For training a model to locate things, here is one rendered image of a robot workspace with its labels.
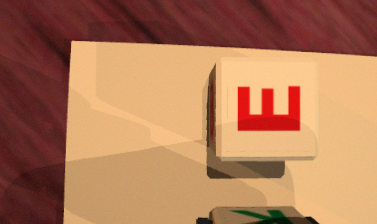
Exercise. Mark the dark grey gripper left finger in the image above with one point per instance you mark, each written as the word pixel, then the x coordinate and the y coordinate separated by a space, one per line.
pixel 204 220

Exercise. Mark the beige mat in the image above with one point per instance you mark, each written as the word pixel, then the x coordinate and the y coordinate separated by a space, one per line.
pixel 137 144

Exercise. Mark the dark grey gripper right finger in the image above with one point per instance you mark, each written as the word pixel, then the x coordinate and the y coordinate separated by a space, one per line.
pixel 312 220

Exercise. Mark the beige block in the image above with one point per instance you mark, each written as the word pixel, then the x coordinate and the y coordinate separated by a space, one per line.
pixel 264 109
pixel 258 215

